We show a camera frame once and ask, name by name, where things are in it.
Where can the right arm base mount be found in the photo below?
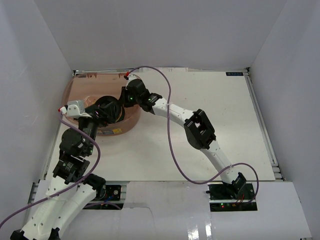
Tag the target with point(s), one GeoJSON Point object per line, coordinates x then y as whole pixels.
{"type": "Point", "coordinates": [221, 201]}

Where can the woven bamboo plate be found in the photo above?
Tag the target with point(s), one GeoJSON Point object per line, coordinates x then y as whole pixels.
{"type": "Point", "coordinates": [121, 115]}

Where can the dark blue table label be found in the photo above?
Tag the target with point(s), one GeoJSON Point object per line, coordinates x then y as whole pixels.
{"type": "Point", "coordinates": [234, 74]}

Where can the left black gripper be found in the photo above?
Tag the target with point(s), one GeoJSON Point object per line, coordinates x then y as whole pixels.
{"type": "Point", "coordinates": [100, 113]}

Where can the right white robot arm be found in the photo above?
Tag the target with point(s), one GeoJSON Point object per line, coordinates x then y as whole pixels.
{"type": "Point", "coordinates": [199, 131]}

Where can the white papers at back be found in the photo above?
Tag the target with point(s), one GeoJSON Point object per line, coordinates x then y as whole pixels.
{"type": "Point", "coordinates": [172, 69]}

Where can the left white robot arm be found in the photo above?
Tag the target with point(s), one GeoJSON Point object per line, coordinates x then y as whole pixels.
{"type": "Point", "coordinates": [72, 185]}

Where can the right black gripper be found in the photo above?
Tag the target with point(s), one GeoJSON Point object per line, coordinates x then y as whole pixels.
{"type": "Point", "coordinates": [123, 98]}

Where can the pink translucent plastic bin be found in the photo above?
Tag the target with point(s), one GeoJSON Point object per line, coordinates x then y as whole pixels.
{"type": "Point", "coordinates": [89, 87]}

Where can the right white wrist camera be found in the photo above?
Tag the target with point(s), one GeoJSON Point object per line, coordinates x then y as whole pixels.
{"type": "Point", "coordinates": [128, 76]}

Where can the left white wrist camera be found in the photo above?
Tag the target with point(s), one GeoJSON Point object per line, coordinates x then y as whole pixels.
{"type": "Point", "coordinates": [74, 109]}

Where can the black plate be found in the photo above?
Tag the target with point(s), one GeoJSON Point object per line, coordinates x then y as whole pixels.
{"type": "Point", "coordinates": [105, 100]}

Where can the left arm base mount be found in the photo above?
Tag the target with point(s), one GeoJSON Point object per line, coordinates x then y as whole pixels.
{"type": "Point", "coordinates": [110, 198]}

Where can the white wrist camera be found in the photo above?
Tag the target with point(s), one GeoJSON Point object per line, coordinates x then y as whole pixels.
{"type": "Point", "coordinates": [128, 76]}
{"type": "Point", "coordinates": [74, 109]}

